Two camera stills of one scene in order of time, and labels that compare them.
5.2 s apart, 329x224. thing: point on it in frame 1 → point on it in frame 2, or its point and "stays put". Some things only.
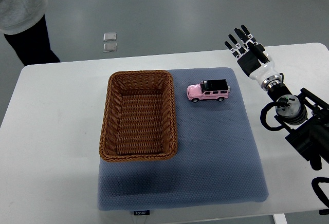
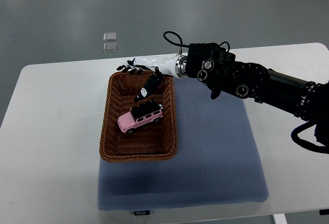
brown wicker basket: x=139 y=123 stays put
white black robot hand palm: x=266 y=74 → x=176 y=64
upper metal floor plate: x=109 y=36 stays put
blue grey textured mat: x=218 y=160 stays put
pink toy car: x=211 y=89 → x=146 y=112
